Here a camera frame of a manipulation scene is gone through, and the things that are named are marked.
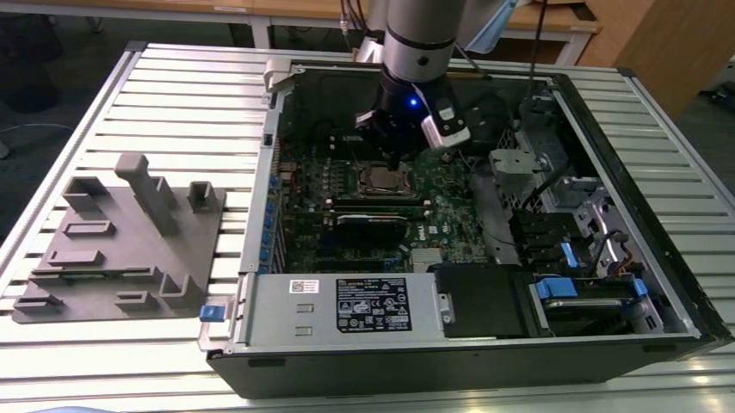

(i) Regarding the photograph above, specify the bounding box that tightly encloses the silver square CPU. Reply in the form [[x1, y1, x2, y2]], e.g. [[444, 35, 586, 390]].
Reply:
[[368, 166, 404, 191]]

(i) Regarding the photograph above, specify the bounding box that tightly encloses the CPU socket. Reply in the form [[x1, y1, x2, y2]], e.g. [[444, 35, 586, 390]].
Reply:
[[356, 161, 417, 199]]

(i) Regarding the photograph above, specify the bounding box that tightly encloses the grey case latch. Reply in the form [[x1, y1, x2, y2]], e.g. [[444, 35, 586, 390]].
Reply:
[[261, 59, 295, 94]]

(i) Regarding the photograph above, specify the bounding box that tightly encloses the green motherboard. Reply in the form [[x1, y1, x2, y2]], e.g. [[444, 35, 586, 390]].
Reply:
[[275, 128, 500, 276]]

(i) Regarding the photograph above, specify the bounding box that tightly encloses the perforated metal drive cage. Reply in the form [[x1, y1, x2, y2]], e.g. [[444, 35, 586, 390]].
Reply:
[[492, 96, 582, 216]]

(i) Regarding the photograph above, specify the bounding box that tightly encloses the black graphics card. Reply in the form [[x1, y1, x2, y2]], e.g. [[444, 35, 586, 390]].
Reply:
[[335, 213, 412, 247]]

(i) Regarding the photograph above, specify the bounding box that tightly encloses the silver heat sink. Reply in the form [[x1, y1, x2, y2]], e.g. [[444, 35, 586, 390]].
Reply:
[[409, 248, 448, 265]]

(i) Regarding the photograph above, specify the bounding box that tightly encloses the black plastic disk bay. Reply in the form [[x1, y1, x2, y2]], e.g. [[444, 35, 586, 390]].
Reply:
[[508, 210, 575, 266]]

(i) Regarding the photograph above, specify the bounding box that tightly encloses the hard disk in blue carrier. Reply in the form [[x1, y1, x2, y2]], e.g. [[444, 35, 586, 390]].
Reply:
[[532, 274, 654, 337]]

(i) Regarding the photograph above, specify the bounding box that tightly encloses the grey power supply unit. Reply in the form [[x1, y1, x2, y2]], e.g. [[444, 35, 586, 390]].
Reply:
[[244, 273, 448, 346]]

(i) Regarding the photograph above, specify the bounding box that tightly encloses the wooden cabinet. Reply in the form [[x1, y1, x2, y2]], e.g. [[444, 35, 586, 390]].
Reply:
[[579, 0, 735, 117]]

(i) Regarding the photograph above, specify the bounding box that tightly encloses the grey parts rack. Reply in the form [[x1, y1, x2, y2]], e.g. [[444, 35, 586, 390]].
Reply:
[[11, 152, 228, 326]]

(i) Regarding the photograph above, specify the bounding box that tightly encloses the black PC case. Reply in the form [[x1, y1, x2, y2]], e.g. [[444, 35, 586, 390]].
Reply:
[[197, 58, 734, 401]]

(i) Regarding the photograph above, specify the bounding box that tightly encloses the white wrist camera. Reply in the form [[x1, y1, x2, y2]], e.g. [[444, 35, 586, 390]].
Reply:
[[420, 97, 473, 151]]

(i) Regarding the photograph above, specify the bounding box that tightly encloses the thick black cable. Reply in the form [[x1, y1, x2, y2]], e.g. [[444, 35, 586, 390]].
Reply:
[[469, 92, 514, 145]]

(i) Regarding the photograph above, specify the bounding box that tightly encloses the silver metal drive bracket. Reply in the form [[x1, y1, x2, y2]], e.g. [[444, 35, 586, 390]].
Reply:
[[487, 147, 554, 187]]

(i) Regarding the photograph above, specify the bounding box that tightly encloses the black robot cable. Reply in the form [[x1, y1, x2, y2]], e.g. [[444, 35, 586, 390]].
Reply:
[[514, 0, 548, 130]]

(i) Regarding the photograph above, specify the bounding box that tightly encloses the wooden desk white frame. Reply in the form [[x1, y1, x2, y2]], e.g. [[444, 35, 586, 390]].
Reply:
[[252, 0, 603, 65], [0, 0, 253, 21]]

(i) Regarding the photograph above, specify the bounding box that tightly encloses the coloured wire bundle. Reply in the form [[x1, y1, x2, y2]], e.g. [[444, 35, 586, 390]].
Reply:
[[607, 253, 640, 277]]

